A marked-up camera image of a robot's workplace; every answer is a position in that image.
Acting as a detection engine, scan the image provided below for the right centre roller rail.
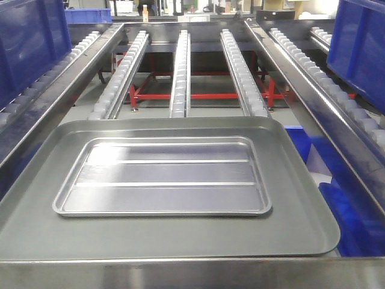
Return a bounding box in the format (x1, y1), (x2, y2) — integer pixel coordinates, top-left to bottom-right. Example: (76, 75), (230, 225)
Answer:
(220, 29), (270, 117)

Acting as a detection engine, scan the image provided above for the far right roller rail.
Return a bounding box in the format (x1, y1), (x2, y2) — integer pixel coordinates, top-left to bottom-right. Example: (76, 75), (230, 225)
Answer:
(269, 27), (384, 151)

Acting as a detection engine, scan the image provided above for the left centre roller rail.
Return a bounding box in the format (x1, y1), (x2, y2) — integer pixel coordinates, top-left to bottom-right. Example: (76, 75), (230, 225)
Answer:
(87, 30), (149, 120)

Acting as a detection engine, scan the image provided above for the small silver metal tray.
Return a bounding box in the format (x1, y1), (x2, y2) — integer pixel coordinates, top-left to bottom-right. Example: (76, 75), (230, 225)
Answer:
(52, 136), (273, 217)

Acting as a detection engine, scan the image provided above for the blue crate in background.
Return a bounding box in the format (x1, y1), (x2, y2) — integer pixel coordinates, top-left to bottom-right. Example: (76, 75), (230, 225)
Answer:
(64, 8), (112, 23)

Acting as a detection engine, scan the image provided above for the blue plastic box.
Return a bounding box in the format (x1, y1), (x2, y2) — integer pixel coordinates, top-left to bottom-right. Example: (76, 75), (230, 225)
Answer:
(327, 1), (384, 113)
(1, 1), (72, 108)

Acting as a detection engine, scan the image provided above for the blue plastic box right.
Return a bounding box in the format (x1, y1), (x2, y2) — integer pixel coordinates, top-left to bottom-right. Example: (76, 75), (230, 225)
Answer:
(327, 1), (384, 113)

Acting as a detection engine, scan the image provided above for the blue plastic box left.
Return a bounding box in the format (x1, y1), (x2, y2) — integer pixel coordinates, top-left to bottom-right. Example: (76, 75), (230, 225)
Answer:
(1, 1), (72, 108)

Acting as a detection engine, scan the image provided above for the red metal cart frame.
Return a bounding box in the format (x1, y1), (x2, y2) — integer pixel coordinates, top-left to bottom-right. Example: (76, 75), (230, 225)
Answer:
(126, 51), (287, 110)

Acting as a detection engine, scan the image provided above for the roller rail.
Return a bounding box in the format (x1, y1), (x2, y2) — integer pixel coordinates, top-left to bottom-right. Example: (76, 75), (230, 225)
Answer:
(220, 29), (270, 117)
(87, 30), (149, 120)
(169, 30), (191, 118)
(269, 27), (384, 151)
(1, 31), (101, 131)

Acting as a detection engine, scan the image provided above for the large grey serving tray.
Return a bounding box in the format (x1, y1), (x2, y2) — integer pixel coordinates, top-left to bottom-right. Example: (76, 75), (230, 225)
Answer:
(1, 117), (340, 261)

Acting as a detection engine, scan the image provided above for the blue bin lower right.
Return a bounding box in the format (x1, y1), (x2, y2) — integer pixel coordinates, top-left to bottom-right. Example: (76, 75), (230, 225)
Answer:
(286, 126), (384, 257)

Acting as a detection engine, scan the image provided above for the far left roller rail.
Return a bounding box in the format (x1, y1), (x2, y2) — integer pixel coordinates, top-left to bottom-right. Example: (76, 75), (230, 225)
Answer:
(1, 31), (101, 131)

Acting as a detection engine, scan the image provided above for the steel front rack bar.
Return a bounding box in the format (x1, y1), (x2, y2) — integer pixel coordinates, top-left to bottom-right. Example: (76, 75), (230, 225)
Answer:
(1, 257), (384, 288)

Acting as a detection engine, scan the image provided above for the steel right side rail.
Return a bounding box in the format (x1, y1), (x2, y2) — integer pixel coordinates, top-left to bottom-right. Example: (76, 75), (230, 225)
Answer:
(244, 19), (384, 212)

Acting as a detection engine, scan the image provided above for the middle roller rail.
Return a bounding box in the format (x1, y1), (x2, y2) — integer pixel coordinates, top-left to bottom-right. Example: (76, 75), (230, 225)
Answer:
(169, 30), (191, 118)

